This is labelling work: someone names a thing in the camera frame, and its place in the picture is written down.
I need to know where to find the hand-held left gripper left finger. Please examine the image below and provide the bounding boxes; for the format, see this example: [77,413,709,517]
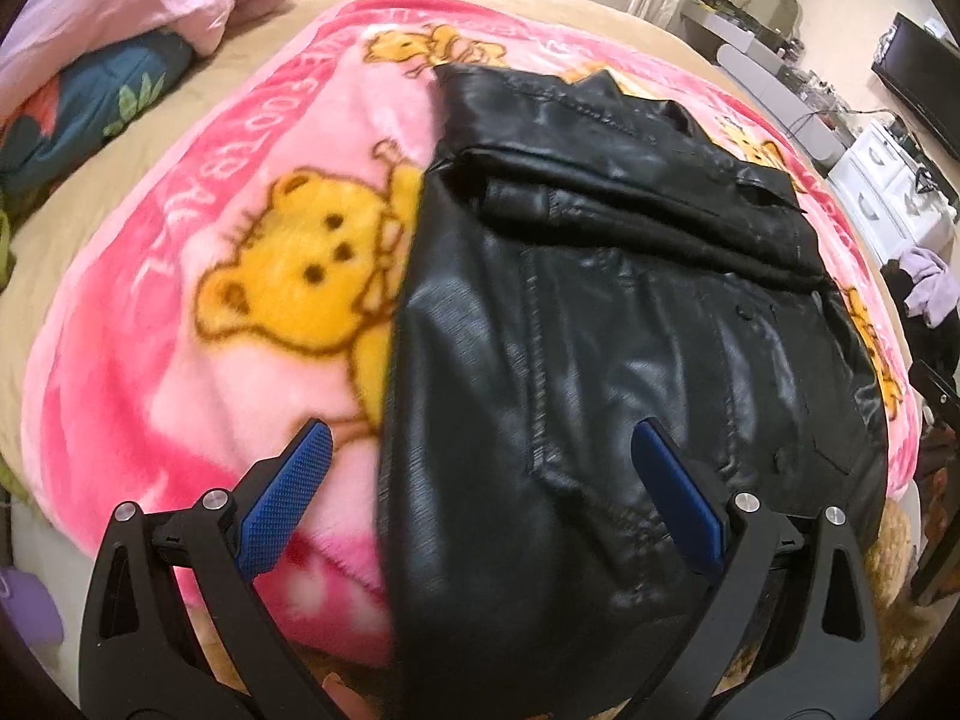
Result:
[79,420,335,720]

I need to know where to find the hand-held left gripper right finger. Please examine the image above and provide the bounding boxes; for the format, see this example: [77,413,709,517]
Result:
[631,418,882,720]

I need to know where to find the black leather jacket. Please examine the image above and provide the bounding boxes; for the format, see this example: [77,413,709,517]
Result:
[375,64,890,720]

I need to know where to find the lilac garment on chair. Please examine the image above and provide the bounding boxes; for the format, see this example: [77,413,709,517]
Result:
[881,259,960,391]

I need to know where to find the pink printed blanket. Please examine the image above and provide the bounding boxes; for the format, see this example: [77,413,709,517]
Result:
[22,0,923,668]

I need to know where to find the white drawer cabinet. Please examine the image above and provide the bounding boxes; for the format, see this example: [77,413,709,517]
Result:
[825,120,960,271]

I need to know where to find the pale purple cloth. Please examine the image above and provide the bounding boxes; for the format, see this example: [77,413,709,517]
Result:
[0,566,65,646]

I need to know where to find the cosmetics clutter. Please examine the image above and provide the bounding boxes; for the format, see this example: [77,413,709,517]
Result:
[701,0,841,102]

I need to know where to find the grey dressing table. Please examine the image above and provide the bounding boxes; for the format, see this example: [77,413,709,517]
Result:
[681,0,856,166]

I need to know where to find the green cloth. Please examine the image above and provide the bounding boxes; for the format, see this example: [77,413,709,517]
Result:
[0,210,17,293]

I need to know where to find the arched mirror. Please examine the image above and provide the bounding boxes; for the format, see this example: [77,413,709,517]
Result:
[739,0,800,38]

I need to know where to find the dark floral pillow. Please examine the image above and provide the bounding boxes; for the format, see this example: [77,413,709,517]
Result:
[0,30,197,196]

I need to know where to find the pink quilt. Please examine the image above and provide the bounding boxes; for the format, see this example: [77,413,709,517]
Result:
[0,0,316,121]

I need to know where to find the black wall television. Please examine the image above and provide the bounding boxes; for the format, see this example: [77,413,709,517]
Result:
[871,13,960,162]

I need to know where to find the black cable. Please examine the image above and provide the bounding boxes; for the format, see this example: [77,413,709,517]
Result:
[791,106,890,137]

